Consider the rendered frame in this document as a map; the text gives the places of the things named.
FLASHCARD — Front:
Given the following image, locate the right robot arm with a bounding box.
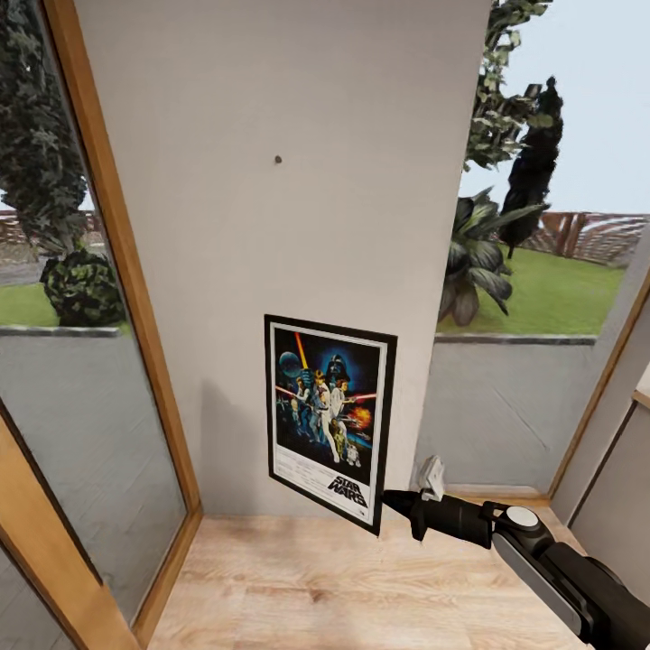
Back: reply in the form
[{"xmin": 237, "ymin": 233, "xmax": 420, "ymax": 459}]
[{"xmin": 380, "ymin": 454, "xmax": 650, "ymax": 650}]

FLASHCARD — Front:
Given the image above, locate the poster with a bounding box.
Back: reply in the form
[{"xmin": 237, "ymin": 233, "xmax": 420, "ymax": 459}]
[{"xmin": 264, "ymin": 314, "xmax": 398, "ymax": 535}]

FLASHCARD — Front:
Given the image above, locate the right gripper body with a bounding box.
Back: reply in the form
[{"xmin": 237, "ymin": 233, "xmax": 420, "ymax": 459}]
[{"xmin": 410, "ymin": 490, "xmax": 464, "ymax": 541}]

